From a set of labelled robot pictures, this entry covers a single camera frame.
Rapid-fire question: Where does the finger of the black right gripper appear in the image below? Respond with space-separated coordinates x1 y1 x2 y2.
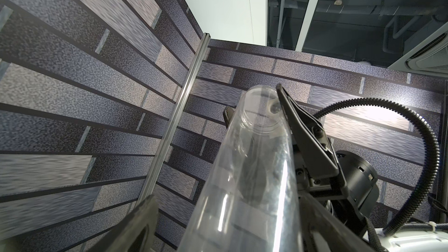
223 106 235 128

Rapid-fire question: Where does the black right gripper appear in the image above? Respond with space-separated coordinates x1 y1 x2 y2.
276 84 368 236

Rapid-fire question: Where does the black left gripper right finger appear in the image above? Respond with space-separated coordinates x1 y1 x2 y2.
299 193 372 252

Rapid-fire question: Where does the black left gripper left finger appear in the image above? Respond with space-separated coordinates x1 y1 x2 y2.
90 195 159 252

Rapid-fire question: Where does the clear glass jar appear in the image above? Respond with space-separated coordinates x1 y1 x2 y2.
178 86 303 252

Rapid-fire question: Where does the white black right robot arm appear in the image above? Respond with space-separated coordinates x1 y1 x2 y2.
223 85 440 235

